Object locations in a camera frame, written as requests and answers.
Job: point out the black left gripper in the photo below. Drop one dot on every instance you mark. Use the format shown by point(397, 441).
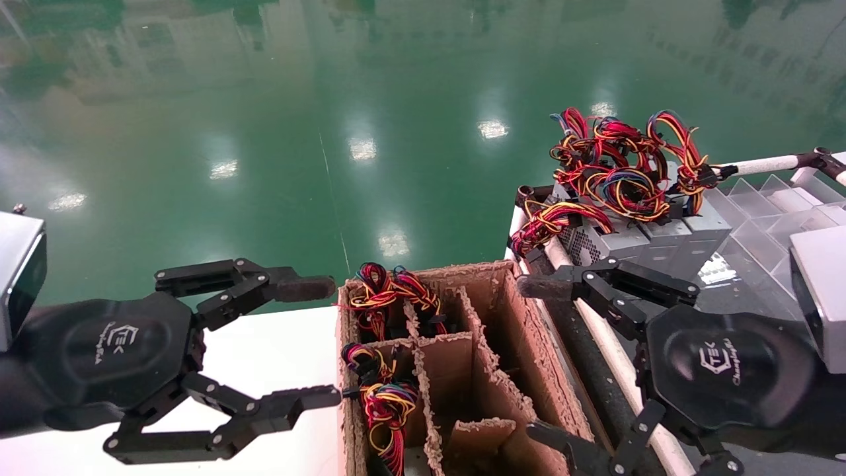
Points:
point(106, 357)

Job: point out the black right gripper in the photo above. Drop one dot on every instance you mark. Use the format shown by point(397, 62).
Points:
point(727, 370)

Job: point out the brown cardboard box with dividers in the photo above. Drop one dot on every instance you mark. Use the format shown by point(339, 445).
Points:
point(502, 344)

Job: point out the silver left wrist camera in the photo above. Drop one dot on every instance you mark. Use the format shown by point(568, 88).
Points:
point(16, 264)

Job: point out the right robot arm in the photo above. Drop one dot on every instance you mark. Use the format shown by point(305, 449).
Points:
point(826, 416)

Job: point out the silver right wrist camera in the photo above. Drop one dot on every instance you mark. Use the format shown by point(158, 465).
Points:
point(823, 297)

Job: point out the white pipe leg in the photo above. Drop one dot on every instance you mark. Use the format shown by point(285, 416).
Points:
point(517, 231)

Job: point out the black pipe joint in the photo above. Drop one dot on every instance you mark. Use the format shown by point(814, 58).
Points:
point(819, 158)
point(532, 195)

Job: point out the clear acrylic divider trays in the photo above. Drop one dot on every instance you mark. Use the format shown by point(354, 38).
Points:
point(760, 225)

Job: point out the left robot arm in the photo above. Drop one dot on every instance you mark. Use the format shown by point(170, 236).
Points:
point(10, 403)

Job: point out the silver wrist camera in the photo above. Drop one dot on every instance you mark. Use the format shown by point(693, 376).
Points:
point(823, 297)
point(16, 264)

